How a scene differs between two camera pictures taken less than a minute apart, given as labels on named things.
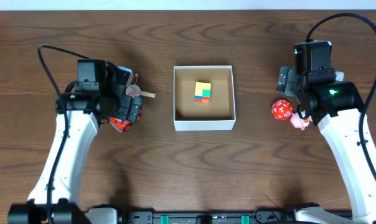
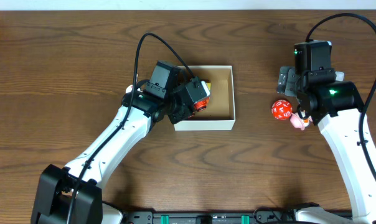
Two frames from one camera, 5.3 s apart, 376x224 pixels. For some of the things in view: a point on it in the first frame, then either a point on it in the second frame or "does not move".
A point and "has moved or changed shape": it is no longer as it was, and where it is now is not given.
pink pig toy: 297,122 does not move
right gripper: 288,81 does not move
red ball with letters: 281,109 does not move
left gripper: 129,107 to 196,94
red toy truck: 122,126 has moved or changed shape
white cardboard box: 203,98 does not move
